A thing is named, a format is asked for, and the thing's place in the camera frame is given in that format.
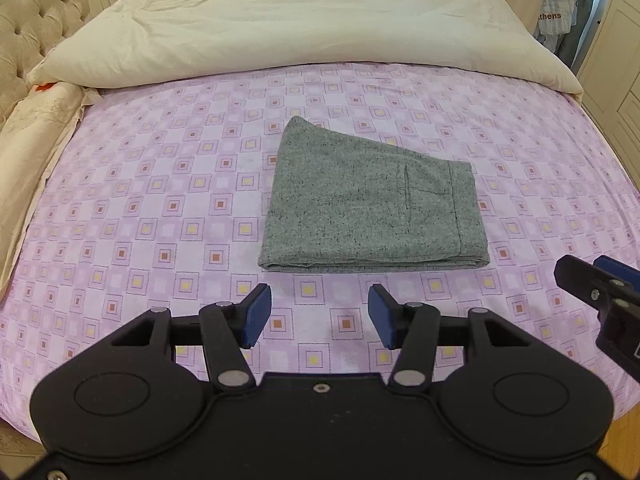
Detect cream duvet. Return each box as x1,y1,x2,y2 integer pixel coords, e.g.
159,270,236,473
27,0,585,96

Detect purple patterned bed sheet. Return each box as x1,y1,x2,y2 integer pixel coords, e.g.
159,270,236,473
0,62,636,441

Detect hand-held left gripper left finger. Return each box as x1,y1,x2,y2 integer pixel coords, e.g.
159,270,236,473
111,283,273,390

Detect white wardrobe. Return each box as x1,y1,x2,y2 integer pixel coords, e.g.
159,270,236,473
575,0,640,161

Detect grey pants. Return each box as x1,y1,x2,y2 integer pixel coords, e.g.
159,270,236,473
257,116,491,273

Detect beige embroidered blanket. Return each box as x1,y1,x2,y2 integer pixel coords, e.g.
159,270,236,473
0,82,96,306

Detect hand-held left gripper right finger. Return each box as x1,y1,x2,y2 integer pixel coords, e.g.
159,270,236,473
367,284,532,392

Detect white printed hanging cloth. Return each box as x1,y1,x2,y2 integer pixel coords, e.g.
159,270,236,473
532,0,583,56

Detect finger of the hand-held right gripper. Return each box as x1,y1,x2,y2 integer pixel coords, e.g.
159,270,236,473
594,254,640,311
554,254,621,311

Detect grey hanging garment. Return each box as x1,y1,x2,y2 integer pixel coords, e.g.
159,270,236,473
555,0,598,76

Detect beige tufted headboard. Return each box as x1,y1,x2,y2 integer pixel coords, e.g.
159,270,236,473
0,0,121,118

